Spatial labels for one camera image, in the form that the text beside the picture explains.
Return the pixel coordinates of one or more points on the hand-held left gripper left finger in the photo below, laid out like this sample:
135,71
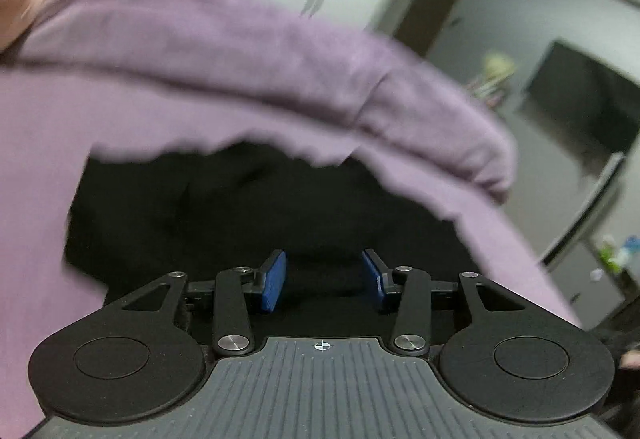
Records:
272,281

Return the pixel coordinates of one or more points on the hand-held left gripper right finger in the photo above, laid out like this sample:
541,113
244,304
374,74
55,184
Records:
374,281

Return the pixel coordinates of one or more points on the small black garment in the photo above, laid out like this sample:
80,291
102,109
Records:
225,219

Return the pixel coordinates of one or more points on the grey cabinet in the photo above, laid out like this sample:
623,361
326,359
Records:
585,279

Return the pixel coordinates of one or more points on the purple duvet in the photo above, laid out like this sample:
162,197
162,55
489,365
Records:
240,49

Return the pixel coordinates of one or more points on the pale yellow object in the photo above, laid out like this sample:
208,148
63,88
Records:
497,64

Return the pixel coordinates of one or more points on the purple bed sheet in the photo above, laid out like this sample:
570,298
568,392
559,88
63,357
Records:
35,179

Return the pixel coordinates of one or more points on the brown door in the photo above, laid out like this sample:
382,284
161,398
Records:
430,9

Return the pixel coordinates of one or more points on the black television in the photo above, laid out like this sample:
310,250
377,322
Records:
580,94

